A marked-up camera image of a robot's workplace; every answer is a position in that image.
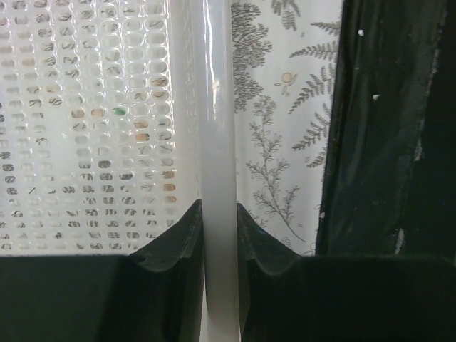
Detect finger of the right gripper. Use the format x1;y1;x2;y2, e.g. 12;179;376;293
316;1;455;256

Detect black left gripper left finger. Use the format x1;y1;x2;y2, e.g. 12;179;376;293
1;201;204;341

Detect floral table mat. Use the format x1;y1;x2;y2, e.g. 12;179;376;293
231;0;342;256

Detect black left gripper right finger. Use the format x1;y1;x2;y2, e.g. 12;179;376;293
237;206;455;341

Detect white perforated plastic basket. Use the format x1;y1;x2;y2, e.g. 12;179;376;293
1;1;241;341

